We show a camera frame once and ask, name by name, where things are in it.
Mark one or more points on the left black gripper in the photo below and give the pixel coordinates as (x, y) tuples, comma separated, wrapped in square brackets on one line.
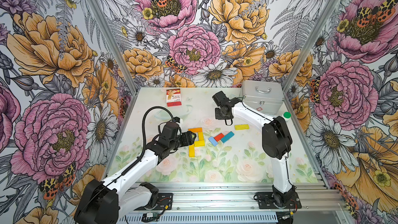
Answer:
[(187, 138)]

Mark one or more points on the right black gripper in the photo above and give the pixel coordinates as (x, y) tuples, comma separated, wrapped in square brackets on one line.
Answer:
[(217, 115)]

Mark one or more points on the orange long block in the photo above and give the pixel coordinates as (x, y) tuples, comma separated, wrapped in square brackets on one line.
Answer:
[(196, 130)]

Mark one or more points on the long yellow block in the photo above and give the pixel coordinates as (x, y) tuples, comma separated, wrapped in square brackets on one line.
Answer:
[(191, 151)]

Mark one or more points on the short yellow block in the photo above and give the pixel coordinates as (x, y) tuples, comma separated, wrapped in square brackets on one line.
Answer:
[(201, 136)]

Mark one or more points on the yellow-green block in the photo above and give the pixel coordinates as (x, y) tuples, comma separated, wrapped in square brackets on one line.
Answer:
[(242, 127)]

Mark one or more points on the teal block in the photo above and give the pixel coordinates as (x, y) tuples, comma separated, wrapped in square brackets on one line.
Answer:
[(227, 137)]

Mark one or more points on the red block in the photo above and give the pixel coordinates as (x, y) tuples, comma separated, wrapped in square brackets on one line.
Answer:
[(219, 137)]

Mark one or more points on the yellow block crosswise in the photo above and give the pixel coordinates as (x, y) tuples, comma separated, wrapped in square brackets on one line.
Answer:
[(200, 143)]

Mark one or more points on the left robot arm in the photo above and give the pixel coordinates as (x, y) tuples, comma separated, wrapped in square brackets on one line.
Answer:
[(104, 202)]

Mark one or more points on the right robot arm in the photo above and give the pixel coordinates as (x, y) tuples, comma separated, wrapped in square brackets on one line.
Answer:
[(276, 143)]

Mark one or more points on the light blue block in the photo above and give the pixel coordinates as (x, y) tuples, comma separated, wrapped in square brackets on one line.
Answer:
[(213, 141)]

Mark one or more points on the clear glass bowl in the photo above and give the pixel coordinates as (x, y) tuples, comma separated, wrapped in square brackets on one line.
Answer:
[(177, 111)]

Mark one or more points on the red white cardboard box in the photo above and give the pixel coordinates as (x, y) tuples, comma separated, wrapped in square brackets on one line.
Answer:
[(173, 97)]

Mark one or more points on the silver metal case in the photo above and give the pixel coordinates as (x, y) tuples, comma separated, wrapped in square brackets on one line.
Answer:
[(264, 97)]

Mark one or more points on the white bottle green cap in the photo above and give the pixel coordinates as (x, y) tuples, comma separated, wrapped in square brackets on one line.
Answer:
[(287, 116)]

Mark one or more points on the small circuit board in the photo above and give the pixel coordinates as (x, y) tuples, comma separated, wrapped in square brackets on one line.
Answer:
[(150, 217)]

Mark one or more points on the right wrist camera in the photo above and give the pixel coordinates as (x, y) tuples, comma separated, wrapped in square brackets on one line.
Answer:
[(220, 99)]

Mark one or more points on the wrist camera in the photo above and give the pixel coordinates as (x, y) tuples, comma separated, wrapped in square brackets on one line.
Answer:
[(170, 131), (220, 99)]

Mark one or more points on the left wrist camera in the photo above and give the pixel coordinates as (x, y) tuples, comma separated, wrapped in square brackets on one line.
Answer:
[(170, 131)]

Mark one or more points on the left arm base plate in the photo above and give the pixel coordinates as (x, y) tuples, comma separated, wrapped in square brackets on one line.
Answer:
[(164, 199)]

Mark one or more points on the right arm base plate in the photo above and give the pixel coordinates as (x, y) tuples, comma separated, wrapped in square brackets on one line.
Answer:
[(274, 200)]

